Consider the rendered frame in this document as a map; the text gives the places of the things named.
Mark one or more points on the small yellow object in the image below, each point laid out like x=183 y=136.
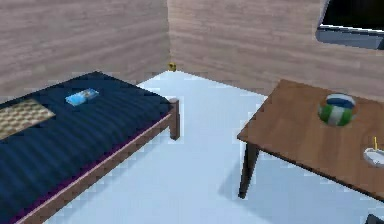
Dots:
x=172 y=66

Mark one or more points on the bed with dark blue cover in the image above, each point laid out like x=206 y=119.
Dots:
x=100 y=133

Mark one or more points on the brown wooden table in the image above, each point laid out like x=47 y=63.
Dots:
x=300 y=140

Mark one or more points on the green white blue ball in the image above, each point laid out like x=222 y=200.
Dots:
x=337 y=110

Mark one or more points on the tan checkered pillow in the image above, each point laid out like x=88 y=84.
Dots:
x=20 y=116

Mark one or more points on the yellow pencil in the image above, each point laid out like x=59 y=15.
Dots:
x=375 y=143

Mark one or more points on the white bowl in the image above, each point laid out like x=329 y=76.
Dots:
x=376 y=156

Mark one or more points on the dark grey object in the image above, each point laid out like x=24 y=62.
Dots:
x=376 y=220

